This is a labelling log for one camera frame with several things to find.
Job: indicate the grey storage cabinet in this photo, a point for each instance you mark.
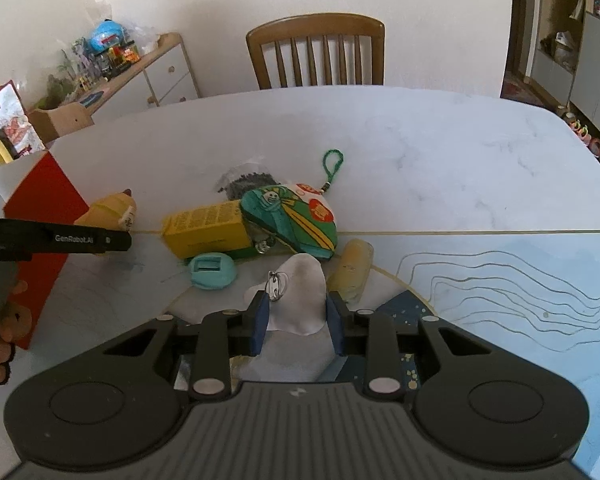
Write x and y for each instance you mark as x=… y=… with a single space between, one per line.
x=595 y=60

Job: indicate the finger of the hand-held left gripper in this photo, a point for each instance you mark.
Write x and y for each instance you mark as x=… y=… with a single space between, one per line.
x=75 y=240

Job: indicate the red printed snack bag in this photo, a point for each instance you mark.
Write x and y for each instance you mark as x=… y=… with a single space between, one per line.
x=10 y=115

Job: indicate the clear packet with dark contents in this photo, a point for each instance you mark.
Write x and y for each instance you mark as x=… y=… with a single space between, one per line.
x=247 y=182

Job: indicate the glass jar with plants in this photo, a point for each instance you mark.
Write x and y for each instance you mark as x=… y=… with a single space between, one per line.
x=65 y=75

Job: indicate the red cardboard box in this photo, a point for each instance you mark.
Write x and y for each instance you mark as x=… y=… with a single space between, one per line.
x=40 y=192

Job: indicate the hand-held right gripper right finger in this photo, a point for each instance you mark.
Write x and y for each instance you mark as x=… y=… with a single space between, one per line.
x=337 y=330

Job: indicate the yellow carton box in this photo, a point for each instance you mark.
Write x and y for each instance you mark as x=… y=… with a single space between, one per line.
x=205 y=230

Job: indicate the patterned rug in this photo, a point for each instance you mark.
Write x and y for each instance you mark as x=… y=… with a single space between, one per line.
x=517 y=91

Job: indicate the white wooden sideboard cabinet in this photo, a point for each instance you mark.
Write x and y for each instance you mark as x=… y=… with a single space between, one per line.
x=170 y=70

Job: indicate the pale yellow tube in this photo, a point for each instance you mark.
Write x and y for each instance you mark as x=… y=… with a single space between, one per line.
x=352 y=265

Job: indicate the blue globe toy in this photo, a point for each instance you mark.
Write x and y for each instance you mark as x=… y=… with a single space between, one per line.
x=107 y=35

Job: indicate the row of shoes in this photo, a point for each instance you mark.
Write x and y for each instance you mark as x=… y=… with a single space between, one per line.
x=592 y=142

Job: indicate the croissant plush toy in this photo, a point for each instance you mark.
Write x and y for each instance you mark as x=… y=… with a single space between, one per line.
x=112 y=210

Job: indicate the blue mat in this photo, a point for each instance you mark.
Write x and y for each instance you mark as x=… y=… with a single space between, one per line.
x=92 y=99

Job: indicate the green printed fabric pouch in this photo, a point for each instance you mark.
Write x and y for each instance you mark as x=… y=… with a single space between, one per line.
x=290 y=225

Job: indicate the wooden desktop rack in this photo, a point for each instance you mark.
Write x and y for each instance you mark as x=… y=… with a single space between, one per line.
x=60 y=117

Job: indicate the wooden chair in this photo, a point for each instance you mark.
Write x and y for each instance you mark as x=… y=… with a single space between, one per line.
x=315 y=25

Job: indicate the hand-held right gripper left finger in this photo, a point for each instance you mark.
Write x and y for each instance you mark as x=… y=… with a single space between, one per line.
x=260 y=327

